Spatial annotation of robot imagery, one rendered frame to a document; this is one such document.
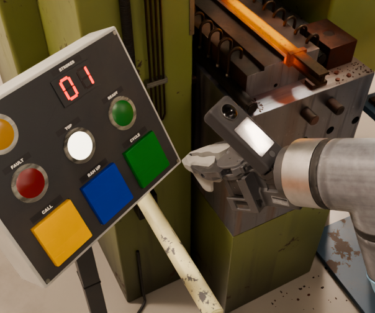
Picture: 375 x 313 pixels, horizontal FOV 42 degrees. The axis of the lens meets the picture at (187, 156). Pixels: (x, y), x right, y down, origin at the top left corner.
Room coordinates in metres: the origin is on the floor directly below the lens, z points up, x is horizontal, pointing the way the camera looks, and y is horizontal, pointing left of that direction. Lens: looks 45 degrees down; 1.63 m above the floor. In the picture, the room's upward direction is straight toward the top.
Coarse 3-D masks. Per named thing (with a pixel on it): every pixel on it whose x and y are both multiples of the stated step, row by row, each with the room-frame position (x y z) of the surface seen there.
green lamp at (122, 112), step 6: (120, 102) 0.65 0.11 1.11; (126, 102) 0.66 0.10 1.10; (114, 108) 0.64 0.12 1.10; (120, 108) 0.64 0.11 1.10; (126, 108) 0.65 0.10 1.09; (132, 108) 0.66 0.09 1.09; (114, 114) 0.63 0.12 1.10; (120, 114) 0.64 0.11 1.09; (126, 114) 0.64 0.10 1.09; (132, 114) 0.65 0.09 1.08; (114, 120) 0.62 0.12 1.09; (120, 120) 0.63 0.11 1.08; (126, 120) 0.64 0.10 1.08
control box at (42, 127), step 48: (96, 48) 0.69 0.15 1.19; (0, 96) 0.55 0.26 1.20; (48, 96) 0.59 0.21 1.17; (96, 96) 0.63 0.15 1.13; (144, 96) 0.69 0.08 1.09; (48, 144) 0.54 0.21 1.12; (96, 144) 0.58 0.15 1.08; (0, 192) 0.45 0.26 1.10; (48, 192) 0.49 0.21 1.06; (144, 192) 0.57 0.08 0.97; (0, 240) 0.43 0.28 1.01; (96, 240) 0.47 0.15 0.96
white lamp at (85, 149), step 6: (78, 132) 0.57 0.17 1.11; (72, 138) 0.56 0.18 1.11; (78, 138) 0.57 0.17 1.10; (84, 138) 0.57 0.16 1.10; (90, 138) 0.58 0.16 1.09; (72, 144) 0.56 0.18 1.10; (78, 144) 0.56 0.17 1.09; (84, 144) 0.57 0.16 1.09; (90, 144) 0.57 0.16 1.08; (72, 150) 0.55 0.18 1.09; (78, 150) 0.55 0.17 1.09; (84, 150) 0.56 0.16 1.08; (90, 150) 0.57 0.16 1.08; (78, 156) 0.55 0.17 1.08; (84, 156) 0.55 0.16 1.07
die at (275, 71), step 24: (216, 0) 1.22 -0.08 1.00; (240, 0) 1.23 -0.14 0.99; (216, 24) 1.11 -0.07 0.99; (240, 24) 1.11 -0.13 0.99; (288, 24) 1.10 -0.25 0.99; (216, 48) 1.02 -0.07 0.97; (264, 48) 1.00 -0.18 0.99; (312, 48) 0.99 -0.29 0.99; (240, 72) 0.92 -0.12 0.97; (264, 72) 0.92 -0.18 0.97; (288, 72) 0.96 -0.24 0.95
